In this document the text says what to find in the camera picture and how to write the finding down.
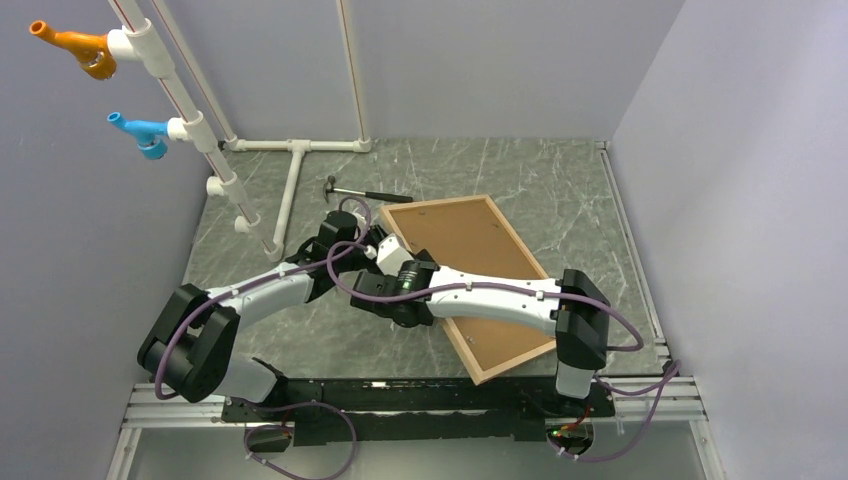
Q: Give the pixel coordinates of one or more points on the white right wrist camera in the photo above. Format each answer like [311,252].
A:
[389,255]

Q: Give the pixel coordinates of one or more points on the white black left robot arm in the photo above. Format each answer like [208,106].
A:
[190,346]

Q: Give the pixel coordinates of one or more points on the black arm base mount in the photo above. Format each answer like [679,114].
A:
[320,411]

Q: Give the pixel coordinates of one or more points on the aluminium rail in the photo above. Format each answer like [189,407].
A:
[680,401]

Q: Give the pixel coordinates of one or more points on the black handled claw hammer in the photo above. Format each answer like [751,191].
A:
[330,187]

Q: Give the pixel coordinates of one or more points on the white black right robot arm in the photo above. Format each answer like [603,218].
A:
[559,308]

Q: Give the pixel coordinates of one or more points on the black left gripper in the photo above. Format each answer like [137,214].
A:
[376,234]

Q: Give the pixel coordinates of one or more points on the white PVC pipe stand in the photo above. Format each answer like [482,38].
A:
[138,40]

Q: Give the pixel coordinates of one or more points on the blue nozzle fitting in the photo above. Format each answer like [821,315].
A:
[147,135]

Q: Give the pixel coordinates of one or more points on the orange nozzle fitting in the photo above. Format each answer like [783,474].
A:
[91,52]

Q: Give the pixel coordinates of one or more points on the wooden picture frame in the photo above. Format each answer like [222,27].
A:
[471,234]

